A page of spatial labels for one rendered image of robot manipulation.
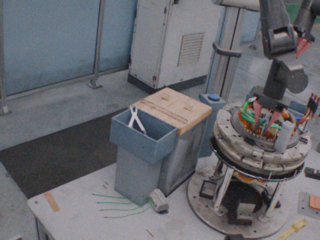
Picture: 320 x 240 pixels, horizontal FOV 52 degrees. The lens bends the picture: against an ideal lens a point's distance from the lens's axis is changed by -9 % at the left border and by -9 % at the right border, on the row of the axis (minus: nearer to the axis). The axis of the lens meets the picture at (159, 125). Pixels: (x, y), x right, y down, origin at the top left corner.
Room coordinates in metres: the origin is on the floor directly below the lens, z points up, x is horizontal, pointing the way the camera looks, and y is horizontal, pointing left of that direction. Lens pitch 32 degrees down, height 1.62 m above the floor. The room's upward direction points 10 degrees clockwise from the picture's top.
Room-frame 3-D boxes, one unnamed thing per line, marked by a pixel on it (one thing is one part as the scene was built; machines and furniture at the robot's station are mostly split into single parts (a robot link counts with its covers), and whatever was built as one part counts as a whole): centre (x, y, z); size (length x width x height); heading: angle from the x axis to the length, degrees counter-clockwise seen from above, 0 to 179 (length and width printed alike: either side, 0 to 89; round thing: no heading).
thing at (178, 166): (1.04, -0.04, 0.91); 0.19 x 0.19 x 0.26; 60
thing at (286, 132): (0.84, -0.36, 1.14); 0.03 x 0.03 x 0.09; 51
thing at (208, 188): (0.95, -0.21, 0.83); 0.05 x 0.04 x 0.02; 169
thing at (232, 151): (0.87, -0.22, 1.06); 0.09 x 0.04 x 0.01; 51
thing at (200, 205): (0.96, -0.33, 0.80); 0.39 x 0.39 x 0.01
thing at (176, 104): (1.04, -0.04, 1.05); 0.20 x 0.19 x 0.02; 150
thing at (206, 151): (1.22, -0.18, 0.91); 0.07 x 0.07 x 0.25; 29
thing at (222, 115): (0.96, -0.33, 1.09); 0.32 x 0.32 x 0.01
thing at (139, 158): (0.91, 0.04, 0.92); 0.17 x 0.11 x 0.28; 60
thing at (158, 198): (0.88, -0.04, 0.80); 0.10 x 0.05 x 0.04; 33
